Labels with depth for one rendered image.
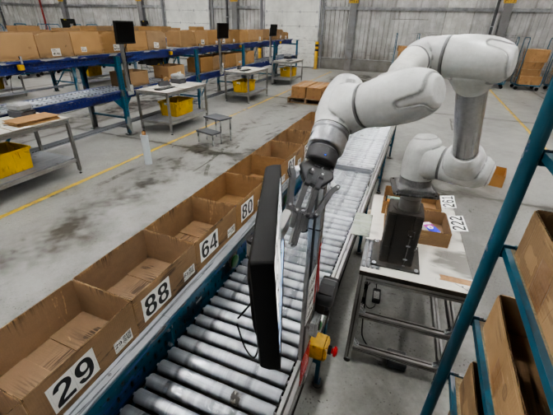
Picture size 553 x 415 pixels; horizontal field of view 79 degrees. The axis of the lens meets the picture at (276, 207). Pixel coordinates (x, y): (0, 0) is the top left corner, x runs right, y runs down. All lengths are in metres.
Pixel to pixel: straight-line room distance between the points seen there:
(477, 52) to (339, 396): 1.87
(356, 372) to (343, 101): 1.91
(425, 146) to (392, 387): 1.46
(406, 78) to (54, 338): 1.42
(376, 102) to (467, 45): 0.56
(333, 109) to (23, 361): 1.31
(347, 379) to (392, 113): 1.89
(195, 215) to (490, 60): 1.55
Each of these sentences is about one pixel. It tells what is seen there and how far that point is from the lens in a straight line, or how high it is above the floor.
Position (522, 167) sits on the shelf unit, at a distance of 0.74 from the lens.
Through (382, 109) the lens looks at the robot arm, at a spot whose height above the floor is 1.77.
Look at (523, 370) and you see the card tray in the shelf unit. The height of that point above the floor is 1.35.
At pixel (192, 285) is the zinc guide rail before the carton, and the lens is 1.58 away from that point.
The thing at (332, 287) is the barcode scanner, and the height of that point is 1.09.
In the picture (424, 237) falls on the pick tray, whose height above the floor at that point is 0.80.
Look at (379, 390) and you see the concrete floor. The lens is 2.39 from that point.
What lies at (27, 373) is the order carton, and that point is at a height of 0.89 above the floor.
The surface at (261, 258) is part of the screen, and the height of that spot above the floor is 1.55.
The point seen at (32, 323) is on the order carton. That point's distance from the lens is 1.50.
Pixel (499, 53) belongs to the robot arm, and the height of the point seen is 1.86.
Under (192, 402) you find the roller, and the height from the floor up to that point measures 0.74.
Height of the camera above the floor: 1.92
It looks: 29 degrees down
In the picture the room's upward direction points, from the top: 2 degrees clockwise
